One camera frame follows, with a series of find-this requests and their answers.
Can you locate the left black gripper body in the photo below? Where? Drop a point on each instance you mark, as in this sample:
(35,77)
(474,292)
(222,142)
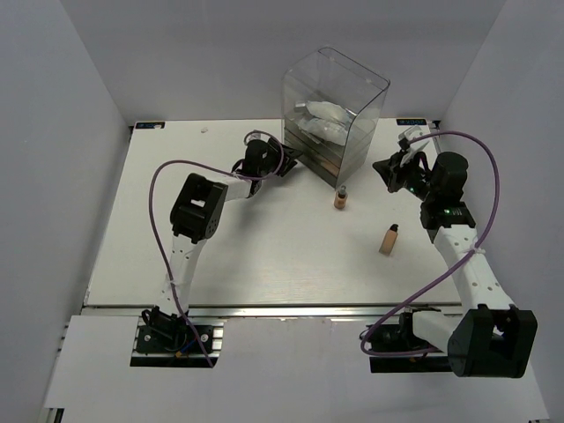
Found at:
(272,157)

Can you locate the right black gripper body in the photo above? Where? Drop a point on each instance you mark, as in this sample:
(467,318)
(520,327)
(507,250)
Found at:
(415,180)

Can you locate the white blue tube pouch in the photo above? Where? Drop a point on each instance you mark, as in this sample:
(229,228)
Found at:
(327,130)

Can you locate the small foundation bottle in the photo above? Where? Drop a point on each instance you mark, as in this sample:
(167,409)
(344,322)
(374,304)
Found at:
(340,198)

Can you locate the clear acrylic makeup organizer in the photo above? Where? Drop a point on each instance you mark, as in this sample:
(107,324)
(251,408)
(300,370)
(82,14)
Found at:
(329,75)

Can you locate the beige foundation bottle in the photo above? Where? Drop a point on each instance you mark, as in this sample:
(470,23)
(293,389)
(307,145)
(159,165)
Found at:
(389,240)

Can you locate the white cotton pad pack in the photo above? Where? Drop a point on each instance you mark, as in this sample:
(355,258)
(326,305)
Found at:
(328,111)

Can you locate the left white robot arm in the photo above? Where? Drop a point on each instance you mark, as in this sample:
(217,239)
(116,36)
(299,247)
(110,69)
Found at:
(196,212)

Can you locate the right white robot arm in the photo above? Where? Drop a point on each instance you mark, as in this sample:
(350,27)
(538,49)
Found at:
(493,337)

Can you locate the right blue table label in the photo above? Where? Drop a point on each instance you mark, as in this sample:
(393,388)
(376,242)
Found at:
(411,122)

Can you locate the blue table label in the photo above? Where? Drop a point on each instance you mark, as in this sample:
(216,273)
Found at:
(411,122)
(149,125)

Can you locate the left blue table label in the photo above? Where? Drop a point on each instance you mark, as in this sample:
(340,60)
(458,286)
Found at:
(149,125)

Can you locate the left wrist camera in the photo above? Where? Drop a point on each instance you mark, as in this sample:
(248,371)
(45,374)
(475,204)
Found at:
(255,135)

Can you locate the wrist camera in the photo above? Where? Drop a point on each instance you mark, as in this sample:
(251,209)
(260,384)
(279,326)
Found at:
(255,135)
(405,143)

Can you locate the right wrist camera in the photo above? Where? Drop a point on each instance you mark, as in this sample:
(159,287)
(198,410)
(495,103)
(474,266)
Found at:
(405,143)

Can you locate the aluminium front rail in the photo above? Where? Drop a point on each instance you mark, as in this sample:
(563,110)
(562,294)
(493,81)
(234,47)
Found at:
(292,311)

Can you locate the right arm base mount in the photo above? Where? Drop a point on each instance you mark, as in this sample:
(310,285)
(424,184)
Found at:
(396,338)

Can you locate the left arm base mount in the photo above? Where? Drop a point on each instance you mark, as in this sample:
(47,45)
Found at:
(167,341)

